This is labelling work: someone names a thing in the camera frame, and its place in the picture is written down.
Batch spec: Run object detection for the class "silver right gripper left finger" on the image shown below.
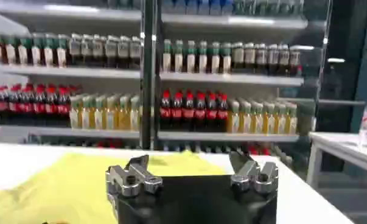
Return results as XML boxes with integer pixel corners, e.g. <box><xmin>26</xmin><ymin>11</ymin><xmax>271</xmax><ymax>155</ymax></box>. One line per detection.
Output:
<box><xmin>105</xmin><ymin>154</ymin><xmax>163</xmax><ymax>197</ymax></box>

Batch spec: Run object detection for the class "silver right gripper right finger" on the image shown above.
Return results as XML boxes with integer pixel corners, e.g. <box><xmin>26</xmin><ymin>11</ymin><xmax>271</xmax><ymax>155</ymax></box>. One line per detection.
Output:
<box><xmin>228</xmin><ymin>151</ymin><xmax>279</xmax><ymax>195</ymax></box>

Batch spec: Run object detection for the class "yellow-green cloth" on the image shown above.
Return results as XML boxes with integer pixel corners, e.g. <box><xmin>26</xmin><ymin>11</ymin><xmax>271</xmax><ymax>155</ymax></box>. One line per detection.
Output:
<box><xmin>0</xmin><ymin>151</ymin><xmax>229</xmax><ymax>224</ymax></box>

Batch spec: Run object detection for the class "white side table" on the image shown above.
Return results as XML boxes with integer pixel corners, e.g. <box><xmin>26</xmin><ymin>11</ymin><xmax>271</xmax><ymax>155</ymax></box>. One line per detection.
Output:
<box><xmin>306</xmin><ymin>131</ymin><xmax>367</xmax><ymax>189</ymax></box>

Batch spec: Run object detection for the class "shelf rack with bottles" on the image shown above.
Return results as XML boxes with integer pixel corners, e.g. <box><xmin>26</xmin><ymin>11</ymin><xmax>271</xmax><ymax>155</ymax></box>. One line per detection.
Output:
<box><xmin>0</xmin><ymin>0</ymin><xmax>324</xmax><ymax>156</ymax></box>

